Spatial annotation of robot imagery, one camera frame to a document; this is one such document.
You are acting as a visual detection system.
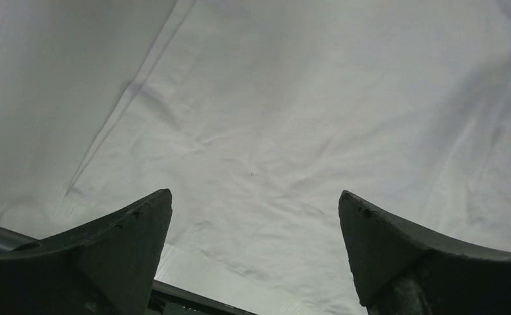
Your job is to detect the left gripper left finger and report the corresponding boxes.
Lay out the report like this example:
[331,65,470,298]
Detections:
[0,189,173,314]

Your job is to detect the white t shirt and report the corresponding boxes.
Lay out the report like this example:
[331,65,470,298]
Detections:
[0,1,511,314]

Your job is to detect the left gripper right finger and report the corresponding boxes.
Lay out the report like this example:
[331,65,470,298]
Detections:
[338,191,511,314]

